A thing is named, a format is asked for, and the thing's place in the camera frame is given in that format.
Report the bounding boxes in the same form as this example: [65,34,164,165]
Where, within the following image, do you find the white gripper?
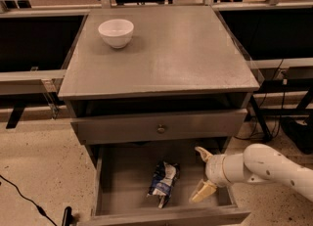
[189,147,229,203]

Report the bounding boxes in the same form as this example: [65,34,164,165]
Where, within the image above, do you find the blue chip bag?
[147,161,180,208]

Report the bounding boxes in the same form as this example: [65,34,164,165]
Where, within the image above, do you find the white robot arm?
[190,144,313,203]

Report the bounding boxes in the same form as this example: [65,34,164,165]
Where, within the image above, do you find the grey top drawer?
[71,109,247,145]

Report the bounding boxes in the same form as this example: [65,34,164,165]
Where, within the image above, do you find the brass round drawer knob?
[156,125,165,134]

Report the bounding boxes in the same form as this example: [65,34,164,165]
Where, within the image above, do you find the grey open middle drawer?
[77,140,249,226]

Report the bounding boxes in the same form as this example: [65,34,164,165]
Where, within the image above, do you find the grey wooden drawer cabinet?
[59,6,259,159]

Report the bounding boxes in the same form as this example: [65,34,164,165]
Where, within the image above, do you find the white ceramic bowl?
[98,19,134,49]

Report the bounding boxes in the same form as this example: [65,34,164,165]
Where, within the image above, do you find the black cables under frame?
[233,59,288,142]

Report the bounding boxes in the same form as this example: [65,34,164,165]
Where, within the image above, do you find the right metal rail frame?
[213,2,313,142]

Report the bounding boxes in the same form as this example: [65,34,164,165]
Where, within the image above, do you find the metal rail frame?
[213,2,313,142]
[0,8,89,129]

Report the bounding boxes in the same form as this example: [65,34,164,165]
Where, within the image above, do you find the black floor cable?
[0,174,59,226]

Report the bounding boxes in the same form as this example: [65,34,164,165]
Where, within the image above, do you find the left metal rail frame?
[0,8,89,129]

